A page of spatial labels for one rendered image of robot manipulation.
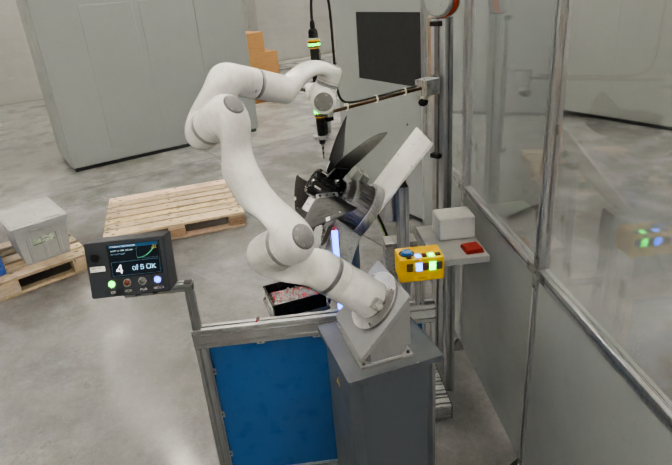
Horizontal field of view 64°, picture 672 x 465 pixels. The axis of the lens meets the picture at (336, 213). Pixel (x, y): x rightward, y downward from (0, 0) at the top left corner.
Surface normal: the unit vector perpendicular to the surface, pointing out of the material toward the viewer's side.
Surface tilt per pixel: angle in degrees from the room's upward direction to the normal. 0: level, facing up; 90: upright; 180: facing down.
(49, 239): 95
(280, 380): 90
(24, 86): 90
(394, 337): 90
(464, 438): 0
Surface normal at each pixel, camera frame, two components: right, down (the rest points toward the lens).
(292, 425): 0.09, 0.39
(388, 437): 0.33, 0.35
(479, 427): -0.07, -0.91
